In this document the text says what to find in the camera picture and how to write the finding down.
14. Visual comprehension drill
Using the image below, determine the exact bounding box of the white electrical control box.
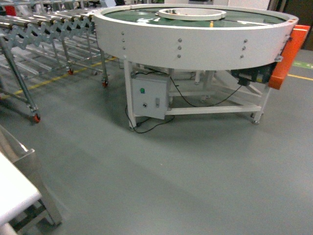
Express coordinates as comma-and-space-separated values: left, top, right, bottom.
132, 73, 170, 119

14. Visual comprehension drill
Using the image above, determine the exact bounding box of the white round conveyor table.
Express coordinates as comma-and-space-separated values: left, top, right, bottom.
93, 4, 298, 130

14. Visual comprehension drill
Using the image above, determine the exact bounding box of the orange motor guard cover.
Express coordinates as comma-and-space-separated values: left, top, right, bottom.
268, 24, 311, 90

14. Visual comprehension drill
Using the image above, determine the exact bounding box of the expandable steel roller conveyor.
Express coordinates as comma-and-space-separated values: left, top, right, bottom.
0, 8, 109, 123

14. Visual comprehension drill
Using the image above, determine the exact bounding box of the black power cable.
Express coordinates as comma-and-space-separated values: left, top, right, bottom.
125, 70, 245, 134

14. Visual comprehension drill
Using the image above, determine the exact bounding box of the steel table leg frame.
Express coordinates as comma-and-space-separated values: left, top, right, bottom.
0, 127, 62, 235

